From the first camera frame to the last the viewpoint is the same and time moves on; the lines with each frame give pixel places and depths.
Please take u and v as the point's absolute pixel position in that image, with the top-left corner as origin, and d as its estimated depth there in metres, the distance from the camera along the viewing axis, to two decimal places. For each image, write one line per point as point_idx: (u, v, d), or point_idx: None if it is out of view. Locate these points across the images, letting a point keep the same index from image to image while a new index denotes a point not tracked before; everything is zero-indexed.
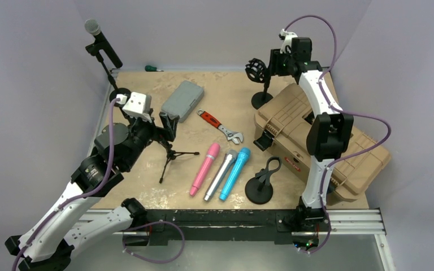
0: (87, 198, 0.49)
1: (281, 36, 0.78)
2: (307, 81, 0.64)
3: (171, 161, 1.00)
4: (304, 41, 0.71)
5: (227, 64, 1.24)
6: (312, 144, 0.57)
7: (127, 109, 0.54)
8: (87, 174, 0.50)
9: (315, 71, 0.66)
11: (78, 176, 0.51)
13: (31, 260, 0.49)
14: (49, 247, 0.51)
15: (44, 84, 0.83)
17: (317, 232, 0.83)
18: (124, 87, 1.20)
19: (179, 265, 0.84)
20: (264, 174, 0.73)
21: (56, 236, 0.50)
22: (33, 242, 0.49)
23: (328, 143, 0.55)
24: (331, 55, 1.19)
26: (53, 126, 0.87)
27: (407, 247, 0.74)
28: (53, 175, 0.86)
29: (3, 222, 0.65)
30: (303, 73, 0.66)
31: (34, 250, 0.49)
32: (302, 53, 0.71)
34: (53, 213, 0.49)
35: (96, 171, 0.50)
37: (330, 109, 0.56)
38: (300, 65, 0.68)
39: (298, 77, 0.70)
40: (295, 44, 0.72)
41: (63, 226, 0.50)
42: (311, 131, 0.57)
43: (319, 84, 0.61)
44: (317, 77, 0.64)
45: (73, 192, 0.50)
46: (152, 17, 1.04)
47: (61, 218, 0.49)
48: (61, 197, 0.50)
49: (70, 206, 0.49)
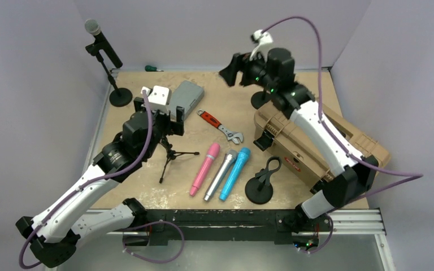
0: (108, 180, 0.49)
1: (251, 38, 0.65)
2: (307, 119, 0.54)
3: (170, 161, 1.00)
4: (287, 60, 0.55)
5: (226, 64, 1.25)
6: (337, 197, 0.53)
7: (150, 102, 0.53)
8: (110, 158, 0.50)
9: (309, 105, 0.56)
11: (100, 159, 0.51)
13: (44, 241, 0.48)
14: (62, 228, 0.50)
15: (44, 84, 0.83)
17: (317, 232, 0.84)
18: (124, 87, 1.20)
19: (179, 265, 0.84)
20: (264, 174, 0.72)
21: (72, 218, 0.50)
22: (47, 222, 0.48)
23: (354, 192, 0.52)
24: (330, 55, 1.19)
26: (53, 126, 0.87)
27: (407, 248, 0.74)
28: (52, 175, 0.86)
29: (3, 221, 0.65)
30: (295, 109, 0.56)
31: (48, 230, 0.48)
32: (286, 77, 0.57)
34: (74, 192, 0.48)
35: (119, 156, 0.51)
37: (350, 158, 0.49)
38: (289, 99, 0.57)
39: (285, 111, 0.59)
40: (277, 68, 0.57)
41: (79, 208, 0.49)
42: (332, 184, 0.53)
43: (322, 125, 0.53)
44: (315, 113, 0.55)
45: (94, 174, 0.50)
46: (152, 17, 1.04)
47: (80, 199, 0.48)
48: (82, 179, 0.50)
49: (91, 187, 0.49)
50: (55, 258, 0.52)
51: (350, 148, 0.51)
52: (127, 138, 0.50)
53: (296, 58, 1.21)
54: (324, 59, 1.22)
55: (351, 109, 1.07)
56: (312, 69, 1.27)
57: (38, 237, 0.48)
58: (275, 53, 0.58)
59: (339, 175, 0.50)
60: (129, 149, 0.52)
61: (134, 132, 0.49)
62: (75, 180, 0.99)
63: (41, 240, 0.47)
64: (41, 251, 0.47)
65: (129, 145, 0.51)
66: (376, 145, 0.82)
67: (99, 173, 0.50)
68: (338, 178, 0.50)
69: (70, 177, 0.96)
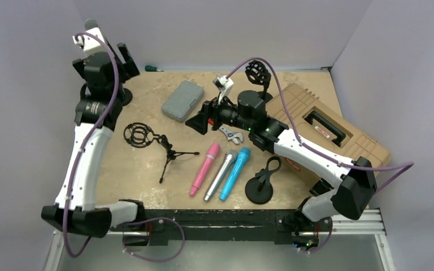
0: (100, 127, 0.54)
1: (216, 84, 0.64)
2: (289, 147, 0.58)
3: (171, 161, 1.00)
4: (257, 104, 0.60)
5: (227, 64, 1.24)
6: (347, 210, 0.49)
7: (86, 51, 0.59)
8: (90, 110, 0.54)
9: (286, 133, 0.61)
11: (82, 117, 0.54)
13: (82, 209, 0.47)
14: (90, 194, 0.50)
15: (44, 84, 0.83)
17: (317, 232, 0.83)
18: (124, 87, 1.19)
19: (179, 265, 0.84)
20: (264, 174, 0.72)
21: (91, 179, 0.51)
22: (74, 192, 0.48)
23: (363, 199, 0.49)
24: (330, 55, 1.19)
26: (51, 126, 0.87)
27: (408, 248, 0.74)
28: (51, 175, 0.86)
29: (1, 221, 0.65)
30: (275, 141, 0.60)
31: (78, 199, 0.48)
32: (259, 117, 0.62)
34: (79, 153, 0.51)
35: (97, 104, 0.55)
37: (342, 167, 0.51)
38: (267, 136, 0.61)
39: (267, 148, 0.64)
40: (250, 112, 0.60)
41: (92, 166, 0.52)
42: (336, 197, 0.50)
43: (304, 147, 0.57)
44: (294, 139, 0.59)
45: (84, 132, 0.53)
46: (152, 17, 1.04)
47: (88, 157, 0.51)
48: (77, 143, 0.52)
49: (91, 142, 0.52)
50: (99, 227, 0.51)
51: (337, 158, 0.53)
52: (96, 83, 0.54)
53: (297, 58, 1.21)
54: (324, 59, 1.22)
55: (352, 109, 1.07)
56: (312, 69, 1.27)
57: (74, 210, 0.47)
58: (243, 98, 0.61)
59: (340, 184, 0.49)
60: (102, 93, 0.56)
61: (100, 71, 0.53)
62: None
63: (80, 212, 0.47)
64: (86, 218, 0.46)
65: (102, 88, 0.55)
66: (376, 145, 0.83)
67: (89, 127, 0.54)
68: (340, 188, 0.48)
69: None
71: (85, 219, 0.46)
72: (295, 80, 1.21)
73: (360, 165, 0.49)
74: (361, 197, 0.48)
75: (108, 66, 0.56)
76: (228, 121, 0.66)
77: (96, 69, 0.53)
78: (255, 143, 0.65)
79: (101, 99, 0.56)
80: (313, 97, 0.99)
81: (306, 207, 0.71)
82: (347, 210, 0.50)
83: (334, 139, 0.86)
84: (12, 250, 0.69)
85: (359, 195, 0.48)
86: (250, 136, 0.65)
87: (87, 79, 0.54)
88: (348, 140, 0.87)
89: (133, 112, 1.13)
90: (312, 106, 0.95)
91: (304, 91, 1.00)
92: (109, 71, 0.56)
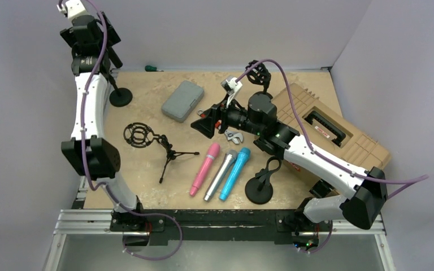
0: (98, 75, 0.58)
1: (224, 87, 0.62)
2: (299, 154, 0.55)
3: (171, 161, 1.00)
4: (268, 109, 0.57)
5: (227, 64, 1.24)
6: (357, 220, 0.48)
7: (70, 17, 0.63)
8: (86, 62, 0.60)
9: (297, 139, 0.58)
11: (79, 68, 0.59)
13: (97, 137, 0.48)
14: (102, 128, 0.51)
15: (44, 85, 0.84)
17: (317, 232, 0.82)
18: (124, 87, 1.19)
19: (179, 265, 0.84)
20: (263, 174, 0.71)
21: (100, 117, 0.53)
22: (87, 125, 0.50)
23: (374, 211, 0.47)
24: (330, 55, 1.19)
26: (51, 126, 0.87)
27: (407, 248, 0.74)
28: (51, 176, 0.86)
29: (2, 222, 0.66)
30: (286, 148, 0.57)
31: (92, 130, 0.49)
32: (270, 122, 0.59)
34: (84, 94, 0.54)
35: (91, 58, 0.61)
37: (355, 177, 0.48)
38: (277, 142, 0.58)
39: (276, 153, 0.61)
40: (260, 117, 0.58)
41: (98, 106, 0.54)
42: (348, 207, 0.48)
43: (317, 154, 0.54)
44: (306, 145, 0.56)
45: (84, 81, 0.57)
46: (152, 17, 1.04)
47: (93, 97, 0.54)
48: (79, 90, 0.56)
49: (92, 86, 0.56)
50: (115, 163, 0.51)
51: (351, 167, 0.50)
52: (86, 40, 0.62)
53: (296, 58, 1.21)
54: (324, 59, 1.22)
55: (352, 109, 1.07)
56: (312, 69, 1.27)
57: (91, 138, 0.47)
58: (254, 103, 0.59)
59: (352, 196, 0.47)
60: (93, 49, 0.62)
61: (89, 28, 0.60)
62: (74, 180, 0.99)
63: (96, 139, 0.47)
64: (102, 144, 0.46)
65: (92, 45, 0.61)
66: (376, 145, 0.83)
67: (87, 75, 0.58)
68: (352, 199, 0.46)
69: (70, 178, 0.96)
71: (101, 143, 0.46)
72: (295, 80, 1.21)
73: (373, 177, 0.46)
74: (373, 208, 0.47)
75: (95, 25, 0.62)
76: (235, 125, 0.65)
77: (84, 26, 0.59)
78: (263, 148, 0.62)
79: (92, 55, 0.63)
80: (314, 97, 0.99)
81: (308, 208, 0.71)
82: (359, 220, 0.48)
83: (334, 140, 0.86)
84: (13, 250, 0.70)
85: (372, 206, 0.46)
86: (258, 141, 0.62)
87: (78, 37, 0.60)
88: (348, 140, 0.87)
89: (133, 112, 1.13)
90: (312, 106, 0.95)
91: (304, 91, 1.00)
92: (95, 30, 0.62)
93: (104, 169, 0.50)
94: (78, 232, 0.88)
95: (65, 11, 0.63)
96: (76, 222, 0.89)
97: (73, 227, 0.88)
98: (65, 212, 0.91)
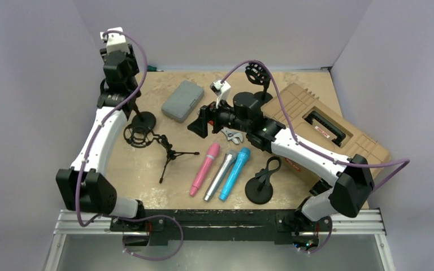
0: (120, 111, 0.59)
1: (212, 89, 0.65)
2: (285, 146, 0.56)
3: (170, 161, 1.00)
4: (251, 104, 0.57)
5: (226, 64, 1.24)
6: (345, 208, 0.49)
7: (110, 45, 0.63)
8: (111, 99, 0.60)
9: (282, 132, 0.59)
11: (103, 103, 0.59)
13: (96, 171, 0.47)
14: (103, 165, 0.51)
15: (44, 85, 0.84)
17: (317, 232, 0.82)
18: (147, 112, 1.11)
19: (179, 265, 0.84)
20: (264, 174, 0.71)
21: (105, 153, 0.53)
22: (90, 157, 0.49)
23: (360, 196, 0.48)
24: (330, 55, 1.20)
26: (51, 126, 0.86)
27: (407, 248, 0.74)
28: (50, 175, 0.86)
29: (2, 221, 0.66)
30: (272, 141, 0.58)
31: (93, 162, 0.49)
32: (256, 117, 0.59)
34: (98, 127, 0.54)
35: (117, 96, 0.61)
37: (338, 165, 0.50)
38: (264, 136, 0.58)
39: (264, 148, 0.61)
40: (245, 112, 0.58)
41: (107, 141, 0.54)
42: (333, 194, 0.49)
43: (302, 145, 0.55)
44: (291, 138, 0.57)
45: (104, 113, 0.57)
46: (152, 17, 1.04)
47: (106, 132, 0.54)
48: (96, 121, 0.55)
49: (110, 120, 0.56)
50: (107, 202, 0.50)
51: (334, 156, 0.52)
52: (115, 79, 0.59)
53: (297, 58, 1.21)
54: (324, 59, 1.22)
55: (352, 109, 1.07)
56: (312, 69, 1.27)
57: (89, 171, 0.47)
58: (237, 99, 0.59)
59: (335, 182, 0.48)
60: (120, 86, 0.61)
61: (118, 69, 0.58)
62: None
63: (94, 173, 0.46)
64: (98, 181, 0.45)
65: (119, 83, 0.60)
66: (376, 145, 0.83)
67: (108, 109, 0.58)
68: (335, 185, 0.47)
69: None
71: (98, 180, 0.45)
72: (295, 80, 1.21)
73: (354, 163, 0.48)
74: (357, 194, 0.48)
75: (124, 63, 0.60)
76: (226, 123, 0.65)
77: (113, 67, 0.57)
78: (252, 143, 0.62)
79: (120, 91, 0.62)
80: (313, 97, 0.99)
81: (305, 206, 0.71)
82: (345, 208, 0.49)
83: (334, 140, 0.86)
84: (13, 251, 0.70)
85: (355, 191, 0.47)
86: (247, 136, 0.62)
87: (107, 75, 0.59)
88: (348, 140, 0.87)
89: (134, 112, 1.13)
90: (312, 106, 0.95)
91: (304, 91, 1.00)
92: (124, 68, 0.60)
93: (94, 206, 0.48)
94: (78, 232, 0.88)
95: (107, 39, 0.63)
96: (76, 222, 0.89)
97: (73, 227, 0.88)
98: (65, 212, 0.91)
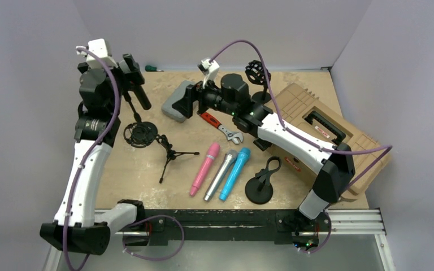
0: (100, 145, 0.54)
1: (199, 68, 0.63)
2: (271, 131, 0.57)
3: (171, 161, 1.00)
4: (240, 86, 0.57)
5: (226, 64, 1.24)
6: (327, 192, 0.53)
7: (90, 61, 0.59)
8: (89, 127, 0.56)
9: (269, 118, 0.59)
11: (81, 133, 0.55)
13: (81, 225, 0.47)
14: (90, 209, 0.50)
15: (44, 85, 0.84)
17: (317, 232, 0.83)
18: (151, 122, 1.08)
19: (179, 265, 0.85)
20: (263, 174, 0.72)
21: (90, 197, 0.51)
22: (73, 208, 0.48)
23: (341, 182, 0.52)
24: (330, 55, 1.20)
26: (50, 126, 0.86)
27: (406, 248, 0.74)
28: (50, 175, 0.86)
29: (3, 220, 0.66)
30: (259, 126, 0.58)
31: (78, 214, 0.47)
32: (243, 100, 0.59)
34: (78, 169, 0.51)
35: (97, 122, 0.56)
37: (324, 152, 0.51)
38: (251, 119, 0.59)
39: (251, 131, 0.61)
40: (233, 95, 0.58)
41: (91, 184, 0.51)
42: (319, 180, 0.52)
43: (289, 131, 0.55)
44: (277, 123, 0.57)
45: (83, 149, 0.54)
46: (152, 16, 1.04)
47: (88, 174, 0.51)
48: (76, 159, 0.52)
49: (91, 158, 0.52)
50: (97, 245, 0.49)
51: (320, 143, 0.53)
52: (93, 103, 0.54)
53: (297, 58, 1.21)
54: (324, 59, 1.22)
55: (352, 109, 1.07)
56: (312, 69, 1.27)
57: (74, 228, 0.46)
58: (225, 81, 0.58)
59: (321, 170, 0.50)
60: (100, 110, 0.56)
61: (95, 93, 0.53)
62: None
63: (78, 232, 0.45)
64: (86, 233, 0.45)
65: (99, 107, 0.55)
66: (376, 145, 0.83)
67: (89, 142, 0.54)
68: (321, 173, 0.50)
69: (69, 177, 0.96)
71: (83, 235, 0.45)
72: (295, 80, 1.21)
73: (339, 151, 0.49)
74: (340, 180, 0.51)
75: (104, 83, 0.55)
76: (212, 105, 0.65)
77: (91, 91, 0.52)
78: (238, 127, 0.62)
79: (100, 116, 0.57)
80: (313, 97, 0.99)
81: (302, 206, 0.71)
82: (328, 192, 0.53)
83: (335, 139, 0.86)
84: (13, 250, 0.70)
85: (338, 178, 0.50)
86: (233, 120, 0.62)
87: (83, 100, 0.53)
88: (348, 140, 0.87)
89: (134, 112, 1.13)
90: (312, 106, 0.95)
91: (304, 91, 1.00)
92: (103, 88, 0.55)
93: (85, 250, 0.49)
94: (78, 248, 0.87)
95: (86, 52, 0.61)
96: None
97: None
98: None
